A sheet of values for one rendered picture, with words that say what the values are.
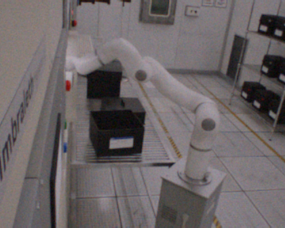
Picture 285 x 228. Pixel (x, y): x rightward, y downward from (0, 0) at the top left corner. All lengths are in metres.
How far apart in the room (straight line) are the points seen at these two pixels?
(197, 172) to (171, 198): 0.21
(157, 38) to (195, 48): 0.82
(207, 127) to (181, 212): 0.52
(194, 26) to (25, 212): 6.14
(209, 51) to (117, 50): 5.14
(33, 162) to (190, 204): 1.44
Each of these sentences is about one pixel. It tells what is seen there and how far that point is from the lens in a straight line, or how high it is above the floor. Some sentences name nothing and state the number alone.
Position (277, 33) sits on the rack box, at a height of 1.25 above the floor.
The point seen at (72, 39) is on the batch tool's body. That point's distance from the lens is 1.79.
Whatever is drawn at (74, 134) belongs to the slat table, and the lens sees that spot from 2.04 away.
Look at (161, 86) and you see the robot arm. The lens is 1.51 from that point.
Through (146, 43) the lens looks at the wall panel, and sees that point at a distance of 6.11.
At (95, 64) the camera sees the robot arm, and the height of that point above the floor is 1.31.
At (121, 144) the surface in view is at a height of 0.83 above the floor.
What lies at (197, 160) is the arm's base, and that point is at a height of 0.89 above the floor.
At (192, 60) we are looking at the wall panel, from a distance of 6.45.
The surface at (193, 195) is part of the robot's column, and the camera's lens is 1.65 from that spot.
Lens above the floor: 1.72
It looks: 24 degrees down
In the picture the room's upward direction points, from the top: 6 degrees clockwise
